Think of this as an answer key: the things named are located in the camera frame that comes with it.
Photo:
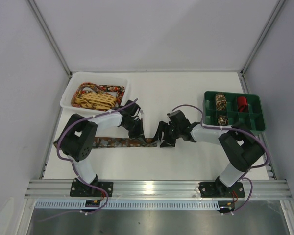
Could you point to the rolled brown floral tie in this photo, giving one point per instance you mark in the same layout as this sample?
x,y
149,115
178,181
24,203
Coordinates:
x,y
222,120

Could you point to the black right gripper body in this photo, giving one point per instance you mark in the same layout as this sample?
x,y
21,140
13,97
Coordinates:
x,y
168,131

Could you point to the gold patterned tie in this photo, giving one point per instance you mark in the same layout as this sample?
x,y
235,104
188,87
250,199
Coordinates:
x,y
93,101

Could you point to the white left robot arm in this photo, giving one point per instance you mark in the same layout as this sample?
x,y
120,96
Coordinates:
x,y
75,143

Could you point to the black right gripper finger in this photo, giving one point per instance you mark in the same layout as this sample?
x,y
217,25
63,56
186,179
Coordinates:
x,y
161,133
168,141

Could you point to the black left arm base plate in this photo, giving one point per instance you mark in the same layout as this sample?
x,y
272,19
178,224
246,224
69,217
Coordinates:
x,y
78,189

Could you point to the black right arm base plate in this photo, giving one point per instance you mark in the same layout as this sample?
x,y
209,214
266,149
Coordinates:
x,y
214,190

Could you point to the orange grey floral tie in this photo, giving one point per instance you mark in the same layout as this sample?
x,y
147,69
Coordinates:
x,y
110,142

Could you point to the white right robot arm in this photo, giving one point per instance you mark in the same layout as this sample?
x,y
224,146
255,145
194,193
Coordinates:
x,y
239,144

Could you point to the rolled leopard pattern tie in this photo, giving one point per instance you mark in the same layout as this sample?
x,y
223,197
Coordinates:
x,y
220,101

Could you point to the green compartment organizer tray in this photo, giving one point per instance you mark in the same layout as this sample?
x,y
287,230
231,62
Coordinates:
x,y
253,118

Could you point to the rolled red tie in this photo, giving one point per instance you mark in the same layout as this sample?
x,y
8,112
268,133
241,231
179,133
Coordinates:
x,y
242,104

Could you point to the white perforated plastic basket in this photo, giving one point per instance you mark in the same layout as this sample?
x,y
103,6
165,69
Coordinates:
x,y
82,77

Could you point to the white slotted cable duct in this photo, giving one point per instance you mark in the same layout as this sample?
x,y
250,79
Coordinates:
x,y
128,204

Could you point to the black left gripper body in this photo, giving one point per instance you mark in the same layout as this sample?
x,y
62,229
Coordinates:
x,y
136,129

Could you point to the aluminium front rail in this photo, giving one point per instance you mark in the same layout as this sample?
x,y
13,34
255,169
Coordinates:
x,y
157,189

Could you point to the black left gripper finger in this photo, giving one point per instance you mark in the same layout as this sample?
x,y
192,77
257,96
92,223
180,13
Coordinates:
x,y
141,135
134,133

